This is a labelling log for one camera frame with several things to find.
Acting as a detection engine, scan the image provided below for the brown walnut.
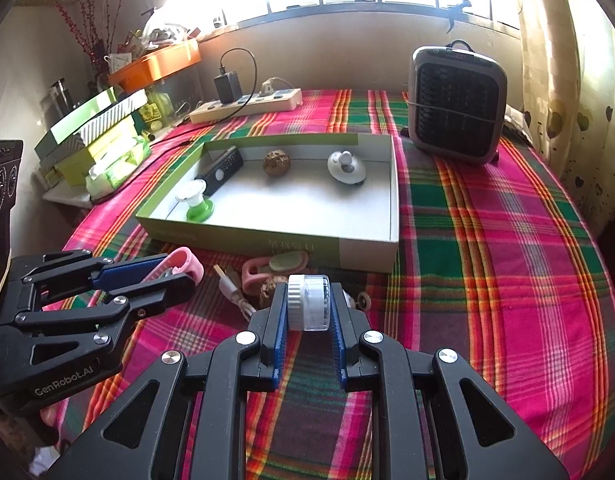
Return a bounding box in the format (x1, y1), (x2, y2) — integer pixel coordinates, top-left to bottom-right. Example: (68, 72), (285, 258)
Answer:
(263, 150), (291, 178)
(259, 278), (276, 309)

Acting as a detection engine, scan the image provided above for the pink clip holder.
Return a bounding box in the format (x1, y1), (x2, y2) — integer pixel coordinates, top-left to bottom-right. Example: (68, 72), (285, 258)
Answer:
(143, 247), (204, 285)

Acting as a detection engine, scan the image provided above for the white ribbed cylinder jar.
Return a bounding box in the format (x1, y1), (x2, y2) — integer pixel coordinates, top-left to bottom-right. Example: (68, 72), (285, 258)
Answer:
(287, 274), (331, 332)

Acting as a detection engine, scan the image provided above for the pink holder with green disc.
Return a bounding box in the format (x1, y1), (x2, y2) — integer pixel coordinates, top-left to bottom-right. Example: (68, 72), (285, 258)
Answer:
(242, 250), (309, 296)

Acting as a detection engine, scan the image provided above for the green white suction hook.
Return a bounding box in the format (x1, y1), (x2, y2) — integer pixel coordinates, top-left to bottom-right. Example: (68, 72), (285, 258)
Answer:
(175, 179), (214, 223)

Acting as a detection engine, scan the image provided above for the black rectangular lighter device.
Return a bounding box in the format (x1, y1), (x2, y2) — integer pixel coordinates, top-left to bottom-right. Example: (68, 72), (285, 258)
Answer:
(195, 146), (244, 197)

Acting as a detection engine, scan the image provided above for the green tissue pack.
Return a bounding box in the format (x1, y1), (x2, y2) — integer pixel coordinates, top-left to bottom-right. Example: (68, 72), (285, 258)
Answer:
(85, 136), (151, 202)

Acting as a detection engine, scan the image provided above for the shallow white green cardboard box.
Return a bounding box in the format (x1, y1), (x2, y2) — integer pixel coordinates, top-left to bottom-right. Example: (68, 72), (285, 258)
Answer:
(136, 133), (400, 273)

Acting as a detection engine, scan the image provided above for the stack of green white boxes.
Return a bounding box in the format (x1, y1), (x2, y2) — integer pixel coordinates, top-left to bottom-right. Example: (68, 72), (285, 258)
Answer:
(34, 88), (147, 190)

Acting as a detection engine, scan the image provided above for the plaid pink green tablecloth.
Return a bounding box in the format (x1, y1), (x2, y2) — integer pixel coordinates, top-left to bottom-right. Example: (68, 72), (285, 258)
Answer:
(55, 90), (615, 479)

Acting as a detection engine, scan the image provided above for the orange plastic tray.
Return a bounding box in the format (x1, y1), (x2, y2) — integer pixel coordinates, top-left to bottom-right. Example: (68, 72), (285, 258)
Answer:
(108, 39), (201, 93)

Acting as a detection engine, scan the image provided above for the beige power strip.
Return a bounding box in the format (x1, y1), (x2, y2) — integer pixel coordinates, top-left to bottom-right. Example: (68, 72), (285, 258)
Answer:
(189, 88), (303, 124)

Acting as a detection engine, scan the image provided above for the black charger adapter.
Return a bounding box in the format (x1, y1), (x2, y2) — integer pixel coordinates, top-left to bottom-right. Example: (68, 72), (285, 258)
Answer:
(213, 65), (244, 104)

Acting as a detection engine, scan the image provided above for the red berry branch decoration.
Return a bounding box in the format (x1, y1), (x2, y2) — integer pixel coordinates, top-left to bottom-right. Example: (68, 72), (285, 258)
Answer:
(50, 0), (123, 75)

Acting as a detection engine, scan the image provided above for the white plug in strip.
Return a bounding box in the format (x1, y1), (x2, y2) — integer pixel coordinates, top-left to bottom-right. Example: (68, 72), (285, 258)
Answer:
(259, 76), (294, 96)

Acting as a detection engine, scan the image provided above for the grey black space heater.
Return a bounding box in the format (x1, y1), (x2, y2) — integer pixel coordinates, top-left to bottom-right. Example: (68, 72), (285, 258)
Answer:
(406, 40), (508, 165)

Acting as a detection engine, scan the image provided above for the black window latch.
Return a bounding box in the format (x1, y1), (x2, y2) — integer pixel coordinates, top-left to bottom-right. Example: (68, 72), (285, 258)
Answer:
(446, 0), (472, 34)

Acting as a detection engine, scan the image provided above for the cream heart pattern curtain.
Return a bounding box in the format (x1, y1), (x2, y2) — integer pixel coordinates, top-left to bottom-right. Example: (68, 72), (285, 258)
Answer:
(519, 0), (615, 235)

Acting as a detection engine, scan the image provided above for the black charger cable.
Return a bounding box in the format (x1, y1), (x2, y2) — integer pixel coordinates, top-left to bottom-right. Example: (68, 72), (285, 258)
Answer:
(157, 46), (259, 149)

